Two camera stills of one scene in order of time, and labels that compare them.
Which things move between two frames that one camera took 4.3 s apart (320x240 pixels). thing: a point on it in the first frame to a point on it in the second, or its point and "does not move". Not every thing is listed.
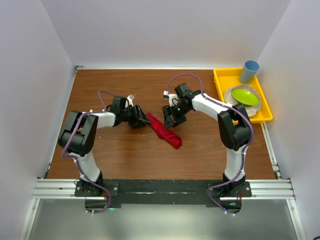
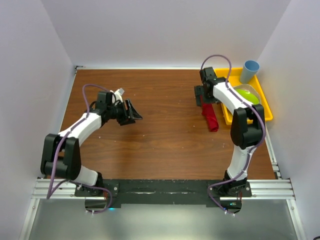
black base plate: [102, 196] does not move
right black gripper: [168, 110] to [199, 91]
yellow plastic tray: [225, 78] does not move
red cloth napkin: [167, 135] to [208, 110]
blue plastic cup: [249, 71] does not move
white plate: [246, 94] does not move
